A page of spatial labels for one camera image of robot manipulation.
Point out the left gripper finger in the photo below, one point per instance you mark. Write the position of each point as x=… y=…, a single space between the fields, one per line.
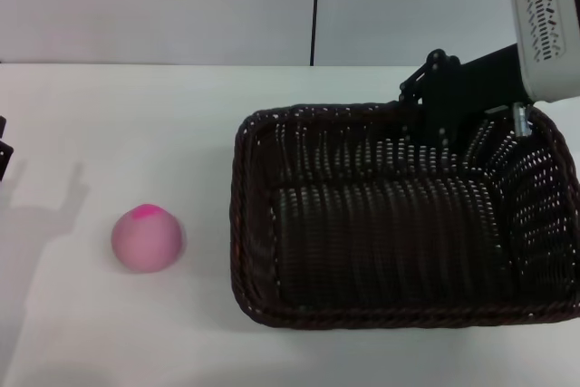
x=4 y=158

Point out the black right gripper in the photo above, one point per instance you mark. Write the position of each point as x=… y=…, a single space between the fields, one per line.
x=485 y=81

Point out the black woven rectangular basket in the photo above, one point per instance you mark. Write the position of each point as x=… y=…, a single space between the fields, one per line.
x=362 y=246

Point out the pink peach toy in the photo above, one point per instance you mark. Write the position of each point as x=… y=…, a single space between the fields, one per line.
x=147 y=244

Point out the white vented wrist camera box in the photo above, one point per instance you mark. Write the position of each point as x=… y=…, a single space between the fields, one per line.
x=544 y=20

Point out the black vertical wall strip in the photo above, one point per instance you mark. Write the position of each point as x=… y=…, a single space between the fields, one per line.
x=315 y=6

